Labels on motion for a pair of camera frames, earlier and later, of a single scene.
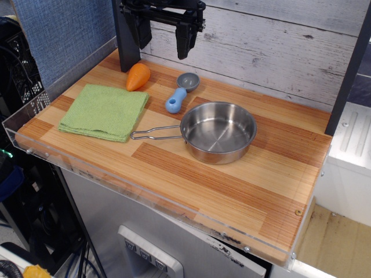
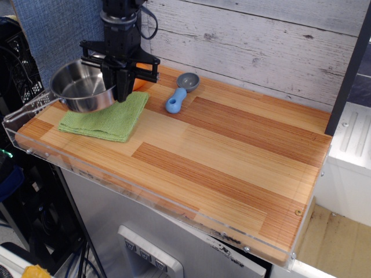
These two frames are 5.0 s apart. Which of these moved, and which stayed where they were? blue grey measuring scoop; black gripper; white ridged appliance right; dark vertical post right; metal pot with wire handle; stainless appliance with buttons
Moved: black gripper; metal pot with wire handle
Stayed: blue grey measuring scoop; stainless appliance with buttons; white ridged appliance right; dark vertical post right
